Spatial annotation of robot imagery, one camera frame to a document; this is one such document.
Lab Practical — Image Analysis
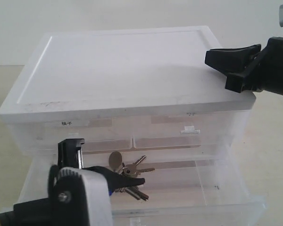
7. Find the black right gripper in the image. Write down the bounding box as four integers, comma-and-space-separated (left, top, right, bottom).
205, 37, 283, 96

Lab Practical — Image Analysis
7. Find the left gripper, white black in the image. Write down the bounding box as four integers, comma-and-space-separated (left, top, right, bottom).
13, 139, 145, 226

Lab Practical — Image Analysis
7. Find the bunch of keys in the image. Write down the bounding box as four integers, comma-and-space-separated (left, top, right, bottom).
108, 151, 155, 201

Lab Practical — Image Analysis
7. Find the wide drawer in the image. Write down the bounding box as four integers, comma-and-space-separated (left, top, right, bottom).
18, 144, 266, 226

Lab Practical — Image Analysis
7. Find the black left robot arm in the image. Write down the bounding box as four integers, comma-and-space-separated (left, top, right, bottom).
0, 138, 145, 226

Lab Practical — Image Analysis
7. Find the top right small drawer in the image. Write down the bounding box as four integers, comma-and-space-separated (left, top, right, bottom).
133, 111, 243, 148

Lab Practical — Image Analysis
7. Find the translucent white drawer cabinet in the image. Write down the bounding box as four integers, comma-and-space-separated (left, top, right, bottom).
0, 26, 256, 145

